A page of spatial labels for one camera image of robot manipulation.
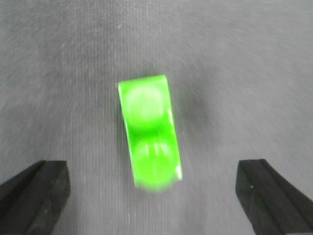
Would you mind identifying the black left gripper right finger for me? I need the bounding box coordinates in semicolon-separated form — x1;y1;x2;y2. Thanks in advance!
235;159;313;235

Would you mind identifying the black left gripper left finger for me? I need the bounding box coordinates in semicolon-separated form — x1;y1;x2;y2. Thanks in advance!
0;161;70;235

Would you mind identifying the green toy block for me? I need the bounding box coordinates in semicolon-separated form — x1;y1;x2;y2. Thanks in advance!
118;74;182;192

